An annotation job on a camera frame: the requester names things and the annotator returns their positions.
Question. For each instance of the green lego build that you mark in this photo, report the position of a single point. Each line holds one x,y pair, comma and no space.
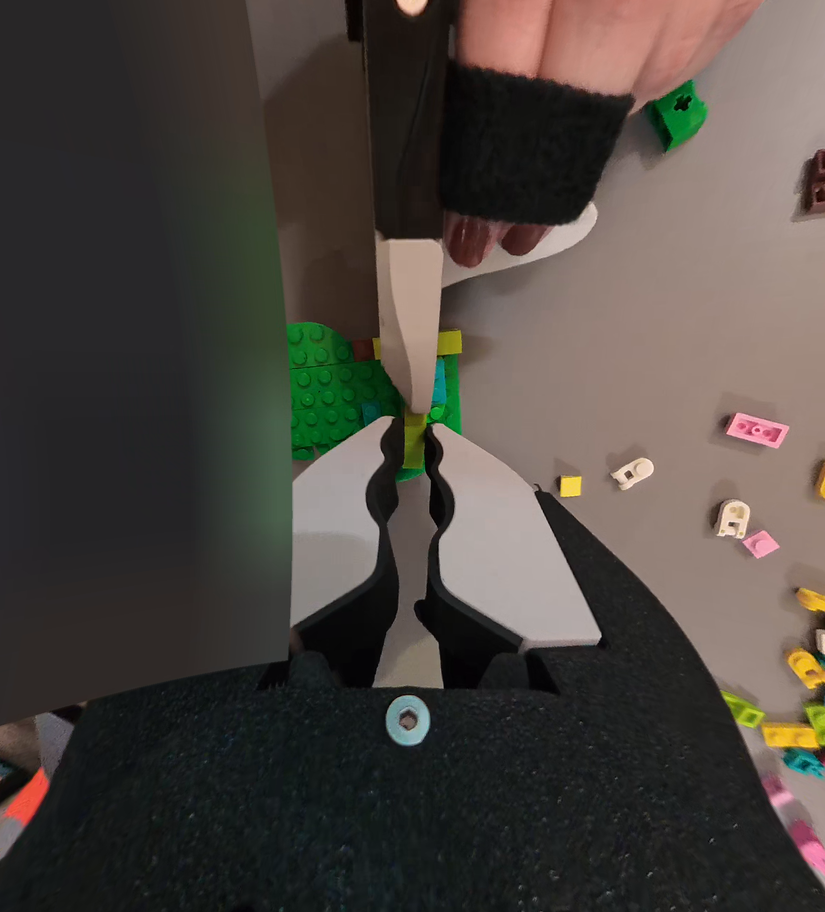
327,392

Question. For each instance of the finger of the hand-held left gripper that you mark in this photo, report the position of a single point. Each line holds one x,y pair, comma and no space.
412,299

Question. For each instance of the green lego brick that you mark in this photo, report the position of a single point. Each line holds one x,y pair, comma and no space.
677,117

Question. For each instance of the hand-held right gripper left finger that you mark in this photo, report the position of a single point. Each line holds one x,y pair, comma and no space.
327,527

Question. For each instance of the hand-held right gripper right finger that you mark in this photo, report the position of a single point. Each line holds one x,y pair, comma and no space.
508,563

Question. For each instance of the pink small lego plate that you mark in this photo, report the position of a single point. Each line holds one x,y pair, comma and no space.
761,544

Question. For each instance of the lime green lego plate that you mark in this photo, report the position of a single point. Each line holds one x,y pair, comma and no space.
414,442

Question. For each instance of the white rounded lego plate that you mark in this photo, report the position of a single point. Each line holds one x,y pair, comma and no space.
632,474
731,518

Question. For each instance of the yellow lego slope piece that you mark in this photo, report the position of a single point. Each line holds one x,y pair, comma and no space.
570,486

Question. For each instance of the person's left hand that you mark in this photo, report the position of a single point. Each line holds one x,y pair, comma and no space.
597,35

